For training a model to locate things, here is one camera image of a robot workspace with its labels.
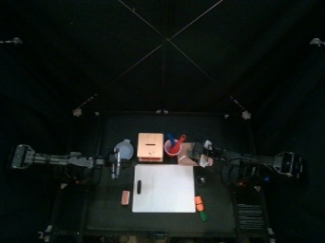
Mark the dark green toy sushi roll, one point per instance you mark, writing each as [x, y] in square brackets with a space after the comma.
[195, 152]

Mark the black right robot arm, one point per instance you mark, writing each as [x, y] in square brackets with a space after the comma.
[262, 161]

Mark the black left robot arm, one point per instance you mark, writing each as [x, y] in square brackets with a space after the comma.
[51, 159]

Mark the pink-brown plate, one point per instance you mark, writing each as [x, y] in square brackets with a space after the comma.
[185, 159]

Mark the white cutting board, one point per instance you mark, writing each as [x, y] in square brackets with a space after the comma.
[164, 190]

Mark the grey-blue bowl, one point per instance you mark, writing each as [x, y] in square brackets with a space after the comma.
[123, 148]

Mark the red plastic utensil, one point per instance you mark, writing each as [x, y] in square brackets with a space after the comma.
[179, 142]

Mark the red plastic cup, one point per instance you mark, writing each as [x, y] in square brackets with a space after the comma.
[171, 149]

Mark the blue plastic utensil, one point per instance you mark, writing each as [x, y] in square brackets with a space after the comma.
[170, 138]

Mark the wooden box with red drawer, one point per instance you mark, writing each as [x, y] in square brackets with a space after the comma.
[150, 147]

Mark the salmon pink toy food block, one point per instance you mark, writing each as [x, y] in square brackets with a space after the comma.
[126, 197]

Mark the orange and green toy carrot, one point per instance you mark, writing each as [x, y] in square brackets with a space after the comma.
[199, 207]

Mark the white text label sticker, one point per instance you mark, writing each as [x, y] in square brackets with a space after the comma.
[250, 216]

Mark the silver frame corner bracket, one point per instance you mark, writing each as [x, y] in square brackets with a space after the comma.
[246, 114]
[16, 40]
[76, 111]
[316, 41]

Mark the vertical metal frame pole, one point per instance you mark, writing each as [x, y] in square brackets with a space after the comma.
[162, 79]

